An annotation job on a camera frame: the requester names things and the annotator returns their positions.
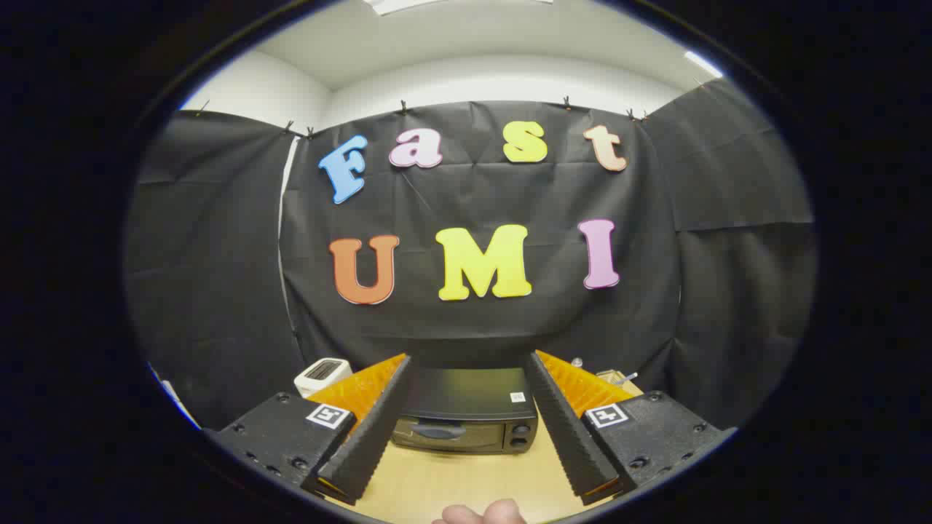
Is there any ceiling light panel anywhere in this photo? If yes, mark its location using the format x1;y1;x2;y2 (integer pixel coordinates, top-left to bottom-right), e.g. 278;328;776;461
363;0;452;17
683;50;724;79

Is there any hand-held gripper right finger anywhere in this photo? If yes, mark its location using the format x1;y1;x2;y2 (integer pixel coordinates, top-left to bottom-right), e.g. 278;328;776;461
525;350;730;506

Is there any white bread toaster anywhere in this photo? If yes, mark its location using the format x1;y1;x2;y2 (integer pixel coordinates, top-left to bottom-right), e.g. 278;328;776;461
293;358;353;398

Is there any black toaster oven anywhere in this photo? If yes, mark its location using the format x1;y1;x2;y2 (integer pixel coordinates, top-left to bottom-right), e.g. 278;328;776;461
391;366;540;456

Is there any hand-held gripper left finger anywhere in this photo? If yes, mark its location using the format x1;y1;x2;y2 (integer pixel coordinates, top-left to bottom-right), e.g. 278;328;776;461
217;354;414;506

